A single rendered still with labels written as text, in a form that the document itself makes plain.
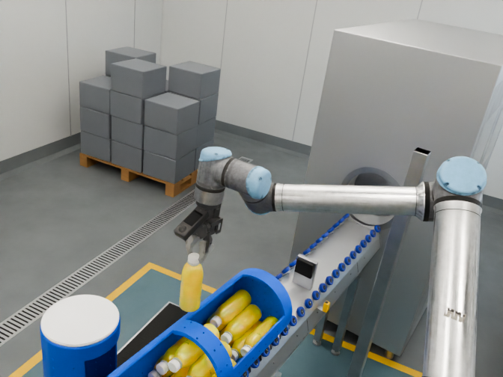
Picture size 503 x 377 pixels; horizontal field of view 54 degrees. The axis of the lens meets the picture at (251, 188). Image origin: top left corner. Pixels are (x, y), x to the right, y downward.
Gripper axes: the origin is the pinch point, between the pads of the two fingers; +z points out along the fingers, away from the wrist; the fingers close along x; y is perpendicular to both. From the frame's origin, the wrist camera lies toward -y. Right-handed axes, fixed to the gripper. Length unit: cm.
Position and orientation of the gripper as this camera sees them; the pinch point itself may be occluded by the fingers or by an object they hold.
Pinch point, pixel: (194, 257)
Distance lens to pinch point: 160.0
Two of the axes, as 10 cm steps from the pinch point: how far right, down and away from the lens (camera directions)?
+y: 5.5, -2.3, 8.0
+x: -8.1, -3.6, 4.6
